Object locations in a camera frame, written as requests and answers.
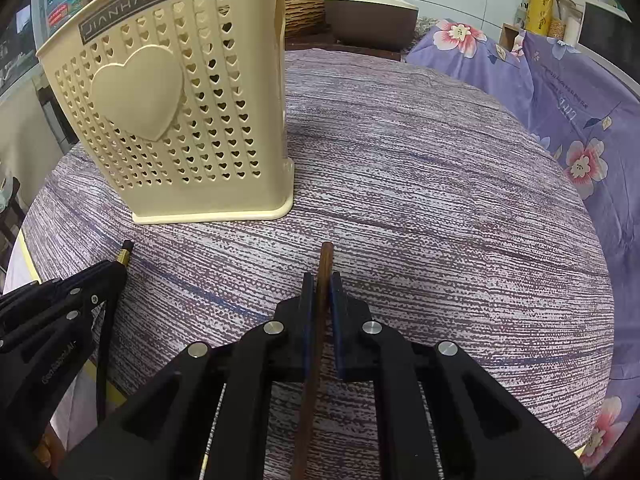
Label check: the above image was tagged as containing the cream plastic utensil holder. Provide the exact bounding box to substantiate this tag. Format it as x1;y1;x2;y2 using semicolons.
35;0;296;226

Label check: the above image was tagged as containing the purple striped tablecloth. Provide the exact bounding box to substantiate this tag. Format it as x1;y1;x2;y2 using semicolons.
2;47;618;480

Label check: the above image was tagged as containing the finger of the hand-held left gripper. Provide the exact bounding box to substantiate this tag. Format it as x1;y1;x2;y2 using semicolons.
0;260;127;354

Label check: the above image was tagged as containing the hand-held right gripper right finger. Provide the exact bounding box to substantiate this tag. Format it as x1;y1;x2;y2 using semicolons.
327;272;583;480

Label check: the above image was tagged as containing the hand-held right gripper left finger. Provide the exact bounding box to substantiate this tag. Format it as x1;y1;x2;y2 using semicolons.
57;272;316;480

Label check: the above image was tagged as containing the black chopstick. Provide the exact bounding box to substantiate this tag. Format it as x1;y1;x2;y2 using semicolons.
96;241;133;428

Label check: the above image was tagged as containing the purple floral blanket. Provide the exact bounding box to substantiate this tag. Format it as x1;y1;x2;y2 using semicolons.
405;17;640;466

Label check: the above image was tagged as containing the brown rice cooker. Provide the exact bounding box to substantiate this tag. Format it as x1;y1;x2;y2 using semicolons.
323;0;420;52

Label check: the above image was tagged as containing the brown wicker basket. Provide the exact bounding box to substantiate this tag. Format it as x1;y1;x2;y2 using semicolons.
284;0;330;37

